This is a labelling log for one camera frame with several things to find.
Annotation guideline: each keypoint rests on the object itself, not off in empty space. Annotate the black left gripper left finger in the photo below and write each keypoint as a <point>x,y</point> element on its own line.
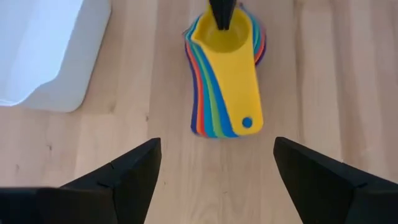
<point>124,193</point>

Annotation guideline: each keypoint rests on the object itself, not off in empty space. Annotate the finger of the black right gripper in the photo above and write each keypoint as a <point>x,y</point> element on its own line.
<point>228,12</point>
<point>217,12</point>

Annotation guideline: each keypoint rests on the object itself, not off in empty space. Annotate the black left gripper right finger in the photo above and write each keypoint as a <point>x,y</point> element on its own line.
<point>326,193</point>

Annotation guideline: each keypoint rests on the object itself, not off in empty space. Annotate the yellow measuring cup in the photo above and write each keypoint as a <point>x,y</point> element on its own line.
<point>236,87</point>

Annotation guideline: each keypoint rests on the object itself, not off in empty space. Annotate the purple measuring cup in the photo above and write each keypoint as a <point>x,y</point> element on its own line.
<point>193,124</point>

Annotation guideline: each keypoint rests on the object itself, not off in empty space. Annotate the red measuring cup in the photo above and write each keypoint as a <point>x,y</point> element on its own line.
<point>202,129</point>

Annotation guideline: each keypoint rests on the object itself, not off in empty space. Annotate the cyan measuring cup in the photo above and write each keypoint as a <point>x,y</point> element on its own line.
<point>210,132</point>

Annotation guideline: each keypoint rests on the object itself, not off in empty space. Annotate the blue measuring cup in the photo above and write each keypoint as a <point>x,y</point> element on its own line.
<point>228,132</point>

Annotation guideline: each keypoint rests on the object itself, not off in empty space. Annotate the white plastic basket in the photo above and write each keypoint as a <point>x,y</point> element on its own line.
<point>46,46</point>

